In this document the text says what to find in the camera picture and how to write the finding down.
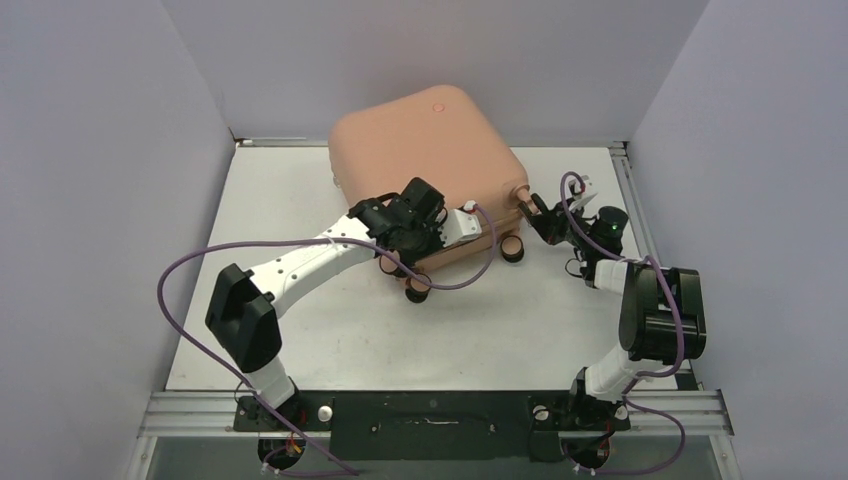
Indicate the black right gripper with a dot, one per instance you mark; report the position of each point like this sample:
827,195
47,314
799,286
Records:
552,224

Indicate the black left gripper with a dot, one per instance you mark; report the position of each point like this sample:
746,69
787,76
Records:
432,223

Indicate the pink hard-shell suitcase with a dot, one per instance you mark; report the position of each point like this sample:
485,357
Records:
437,137

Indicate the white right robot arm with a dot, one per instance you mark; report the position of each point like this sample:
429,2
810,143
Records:
661,321

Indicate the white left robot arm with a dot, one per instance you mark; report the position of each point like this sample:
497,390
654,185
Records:
246,304

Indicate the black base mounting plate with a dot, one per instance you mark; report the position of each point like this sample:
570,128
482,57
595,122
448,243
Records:
434,425

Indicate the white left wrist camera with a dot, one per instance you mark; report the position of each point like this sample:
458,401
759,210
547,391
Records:
460,225

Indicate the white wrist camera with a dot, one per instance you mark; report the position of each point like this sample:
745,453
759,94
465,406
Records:
460,225
582,192

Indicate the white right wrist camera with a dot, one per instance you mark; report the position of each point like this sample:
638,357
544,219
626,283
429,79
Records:
582,192

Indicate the aluminium front rail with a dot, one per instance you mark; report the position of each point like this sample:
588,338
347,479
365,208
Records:
213,413

